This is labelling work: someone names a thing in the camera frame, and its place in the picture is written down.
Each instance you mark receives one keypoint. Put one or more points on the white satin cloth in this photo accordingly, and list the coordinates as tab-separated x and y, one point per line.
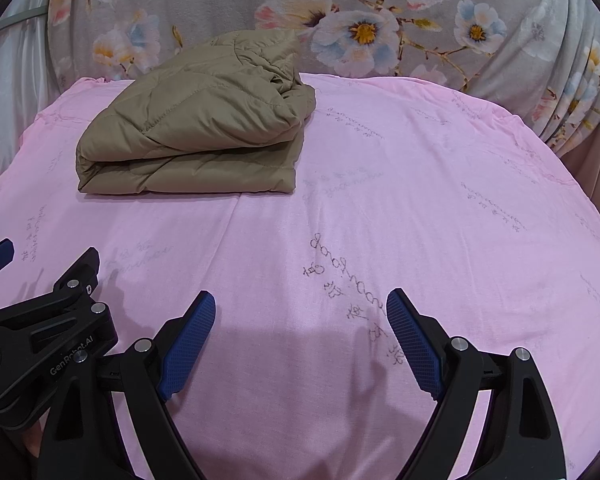
15	90

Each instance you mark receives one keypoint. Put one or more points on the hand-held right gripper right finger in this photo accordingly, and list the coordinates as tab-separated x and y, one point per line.
415	347

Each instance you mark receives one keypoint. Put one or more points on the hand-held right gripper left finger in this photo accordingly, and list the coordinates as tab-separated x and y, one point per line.
190	347

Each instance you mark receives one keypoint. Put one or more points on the pink printed bed sheet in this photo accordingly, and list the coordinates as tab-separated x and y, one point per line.
380	210

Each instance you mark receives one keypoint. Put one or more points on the grey floral blanket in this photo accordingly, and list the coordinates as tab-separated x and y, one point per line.
430	20

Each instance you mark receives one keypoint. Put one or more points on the khaki quilted puffer jacket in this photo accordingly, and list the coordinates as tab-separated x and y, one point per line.
195	125

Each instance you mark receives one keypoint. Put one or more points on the person's left hand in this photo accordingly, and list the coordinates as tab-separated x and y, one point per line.
34	435

